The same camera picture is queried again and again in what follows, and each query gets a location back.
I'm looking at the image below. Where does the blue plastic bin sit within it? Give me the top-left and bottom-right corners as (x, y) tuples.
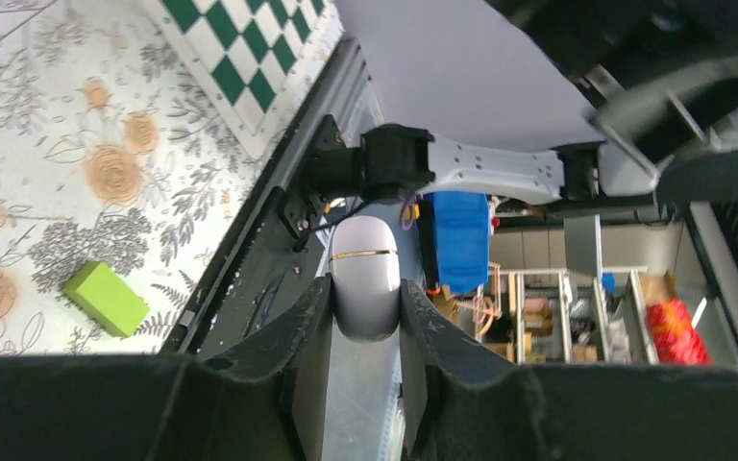
(426, 191), (491, 294)

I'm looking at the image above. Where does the background storage shelf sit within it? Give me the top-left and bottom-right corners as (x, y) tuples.
(451, 266), (738, 366)

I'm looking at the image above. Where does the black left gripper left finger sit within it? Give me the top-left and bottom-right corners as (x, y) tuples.
(0, 276), (332, 460)

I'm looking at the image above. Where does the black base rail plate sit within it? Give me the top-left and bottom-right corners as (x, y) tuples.
(160, 114), (345, 360)

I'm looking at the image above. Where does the white oval earbud charging case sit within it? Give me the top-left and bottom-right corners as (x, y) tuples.
(330, 216), (402, 343)

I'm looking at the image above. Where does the floral patterned table mat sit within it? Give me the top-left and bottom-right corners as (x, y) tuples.
(0, 1), (286, 355)

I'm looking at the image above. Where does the green white checkerboard mat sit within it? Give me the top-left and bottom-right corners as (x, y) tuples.
(141, 0), (343, 158)

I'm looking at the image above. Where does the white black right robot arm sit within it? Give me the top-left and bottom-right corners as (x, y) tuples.
(304, 1), (738, 213)

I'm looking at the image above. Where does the green toy brick lower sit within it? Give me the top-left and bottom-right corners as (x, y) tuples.
(62, 261), (150, 338)

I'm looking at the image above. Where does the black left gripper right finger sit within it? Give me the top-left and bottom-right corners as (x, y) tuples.
(400, 281), (738, 460)

